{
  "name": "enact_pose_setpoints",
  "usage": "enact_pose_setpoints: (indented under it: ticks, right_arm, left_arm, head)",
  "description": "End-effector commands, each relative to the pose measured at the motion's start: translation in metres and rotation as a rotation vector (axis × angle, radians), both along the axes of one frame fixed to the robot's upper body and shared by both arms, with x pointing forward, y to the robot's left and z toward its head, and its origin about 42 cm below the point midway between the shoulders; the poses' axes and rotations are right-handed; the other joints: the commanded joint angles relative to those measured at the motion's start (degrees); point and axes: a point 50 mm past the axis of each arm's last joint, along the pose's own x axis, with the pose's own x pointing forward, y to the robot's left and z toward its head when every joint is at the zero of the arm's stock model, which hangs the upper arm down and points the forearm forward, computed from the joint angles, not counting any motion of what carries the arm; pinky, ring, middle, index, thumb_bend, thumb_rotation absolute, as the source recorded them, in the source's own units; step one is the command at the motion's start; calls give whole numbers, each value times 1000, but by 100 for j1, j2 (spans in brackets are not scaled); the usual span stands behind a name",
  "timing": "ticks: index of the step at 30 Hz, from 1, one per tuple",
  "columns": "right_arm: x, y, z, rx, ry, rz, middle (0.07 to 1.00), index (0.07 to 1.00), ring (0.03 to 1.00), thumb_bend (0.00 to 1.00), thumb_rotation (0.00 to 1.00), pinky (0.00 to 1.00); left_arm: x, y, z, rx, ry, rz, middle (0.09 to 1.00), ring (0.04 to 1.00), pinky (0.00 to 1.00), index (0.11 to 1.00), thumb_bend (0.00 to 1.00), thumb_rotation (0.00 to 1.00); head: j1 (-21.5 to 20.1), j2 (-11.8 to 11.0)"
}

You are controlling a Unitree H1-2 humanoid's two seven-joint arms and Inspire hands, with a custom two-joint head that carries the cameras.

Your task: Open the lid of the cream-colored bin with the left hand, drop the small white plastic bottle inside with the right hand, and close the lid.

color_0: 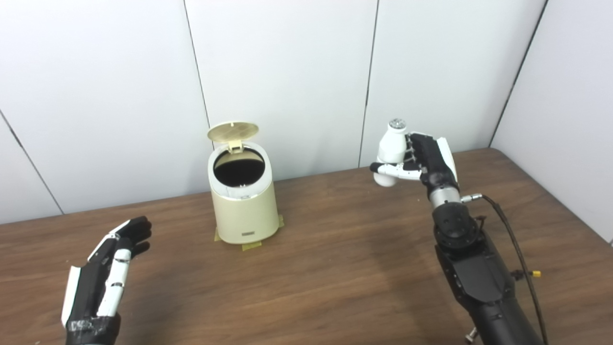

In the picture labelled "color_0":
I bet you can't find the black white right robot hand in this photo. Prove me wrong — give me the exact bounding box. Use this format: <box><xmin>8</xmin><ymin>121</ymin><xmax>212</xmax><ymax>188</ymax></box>
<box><xmin>369</xmin><ymin>133</ymin><xmax>459</xmax><ymax>192</ymax></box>

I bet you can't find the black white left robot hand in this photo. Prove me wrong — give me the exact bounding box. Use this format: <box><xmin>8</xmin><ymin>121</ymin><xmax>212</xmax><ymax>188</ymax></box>
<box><xmin>61</xmin><ymin>216</ymin><xmax>153</xmax><ymax>345</ymax></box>

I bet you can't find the small white plastic bottle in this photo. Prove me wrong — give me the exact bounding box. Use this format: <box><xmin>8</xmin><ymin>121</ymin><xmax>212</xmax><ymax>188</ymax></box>
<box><xmin>373</xmin><ymin>119</ymin><xmax>409</xmax><ymax>187</ymax></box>

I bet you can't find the cream-colored cylindrical bin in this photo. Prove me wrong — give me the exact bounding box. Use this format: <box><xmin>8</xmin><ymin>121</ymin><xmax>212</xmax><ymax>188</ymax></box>
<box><xmin>207</xmin><ymin>140</ymin><xmax>280</xmax><ymax>245</ymax></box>

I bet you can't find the round cream bin lid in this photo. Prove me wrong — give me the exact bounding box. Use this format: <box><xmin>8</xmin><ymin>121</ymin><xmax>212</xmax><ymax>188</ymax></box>
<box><xmin>207</xmin><ymin>121</ymin><xmax>260</xmax><ymax>154</ymax></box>

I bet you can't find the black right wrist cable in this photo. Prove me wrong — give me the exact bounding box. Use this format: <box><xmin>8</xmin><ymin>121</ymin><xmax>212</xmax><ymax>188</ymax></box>
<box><xmin>461</xmin><ymin>193</ymin><xmax>549</xmax><ymax>345</ymax></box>

